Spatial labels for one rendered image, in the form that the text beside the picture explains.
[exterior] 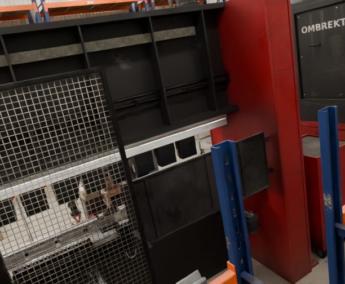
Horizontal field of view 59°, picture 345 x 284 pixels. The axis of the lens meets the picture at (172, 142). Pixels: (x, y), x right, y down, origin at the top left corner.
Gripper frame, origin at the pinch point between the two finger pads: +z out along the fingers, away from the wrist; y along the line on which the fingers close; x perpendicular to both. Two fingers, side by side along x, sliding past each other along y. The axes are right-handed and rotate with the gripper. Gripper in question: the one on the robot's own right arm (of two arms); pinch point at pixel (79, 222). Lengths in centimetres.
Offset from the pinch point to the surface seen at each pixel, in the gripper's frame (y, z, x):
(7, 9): -404, -402, 129
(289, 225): 115, 55, 117
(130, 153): 65, -41, 34
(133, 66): 89, -98, 47
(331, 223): 213, -4, 12
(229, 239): 206, -17, -23
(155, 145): 69, -41, 55
